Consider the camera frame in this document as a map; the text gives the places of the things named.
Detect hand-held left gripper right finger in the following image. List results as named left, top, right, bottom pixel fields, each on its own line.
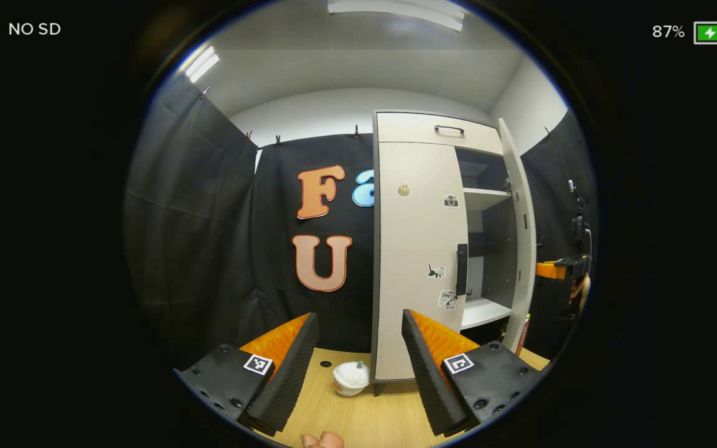
left=401, top=309, right=546, bottom=437

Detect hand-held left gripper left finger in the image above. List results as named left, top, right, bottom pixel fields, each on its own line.
left=175, top=312, right=321, bottom=436

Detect grey cabinet door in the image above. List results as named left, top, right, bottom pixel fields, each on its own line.
left=374, top=142, right=470, bottom=381
left=497, top=118, right=537, bottom=355

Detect grey double-door shoe cabinet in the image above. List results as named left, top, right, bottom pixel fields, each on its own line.
left=371, top=111, right=537, bottom=396

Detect black door handle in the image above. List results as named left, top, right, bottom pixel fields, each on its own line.
left=456, top=244, right=469, bottom=297

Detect white cabinet shelf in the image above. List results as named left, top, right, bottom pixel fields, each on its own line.
left=461, top=297, right=513, bottom=330
left=463, top=188, right=512, bottom=212

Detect grey cabinet drawer front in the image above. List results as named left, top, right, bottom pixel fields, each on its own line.
left=376, top=112, right=504, bottom=155

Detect white round container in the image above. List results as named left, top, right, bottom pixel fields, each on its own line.
left=332, top=361, right=371, bottom=398

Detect black backdrop cloth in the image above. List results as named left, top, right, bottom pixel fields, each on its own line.
left=123, top=75, right=599, bottom=374

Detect rectangular ceiling light panel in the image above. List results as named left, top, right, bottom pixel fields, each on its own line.
left=327, top=0, right=466, bottom=32

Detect long ceiling light strip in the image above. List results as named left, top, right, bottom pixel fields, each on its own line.
left=184, top=46, right=220, bottom=83

